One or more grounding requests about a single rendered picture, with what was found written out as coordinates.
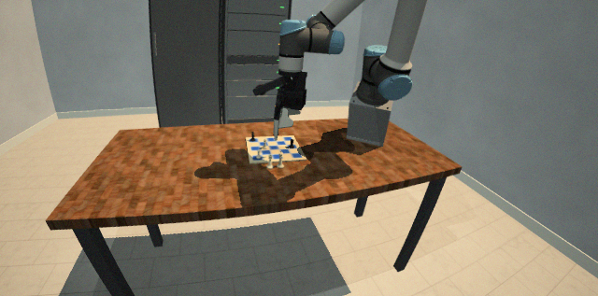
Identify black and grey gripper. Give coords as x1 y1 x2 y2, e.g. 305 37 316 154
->
273 70 307 141

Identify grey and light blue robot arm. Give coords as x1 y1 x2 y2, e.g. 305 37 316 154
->
253 0 427 106

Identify blue and cream chessboard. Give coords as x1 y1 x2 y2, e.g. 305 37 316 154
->
246 135 306 164

